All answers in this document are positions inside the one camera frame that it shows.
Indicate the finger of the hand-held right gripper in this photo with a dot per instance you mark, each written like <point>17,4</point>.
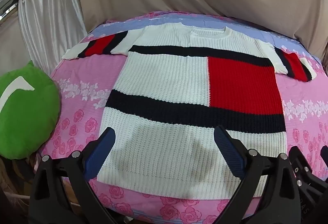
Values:
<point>307,188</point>
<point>325,153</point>

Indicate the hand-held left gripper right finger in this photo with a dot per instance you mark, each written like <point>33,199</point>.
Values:
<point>229,149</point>

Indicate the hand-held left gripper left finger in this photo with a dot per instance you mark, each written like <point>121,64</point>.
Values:
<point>101,148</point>

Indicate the white red black knit sweater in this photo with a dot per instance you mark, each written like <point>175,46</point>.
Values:
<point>166,77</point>

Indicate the pink floral bedsheet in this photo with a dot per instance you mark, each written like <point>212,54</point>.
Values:
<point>76,80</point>

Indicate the green pillow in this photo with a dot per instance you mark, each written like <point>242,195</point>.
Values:
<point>25,116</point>

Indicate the white satin curtain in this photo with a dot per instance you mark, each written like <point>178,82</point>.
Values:
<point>51,21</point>

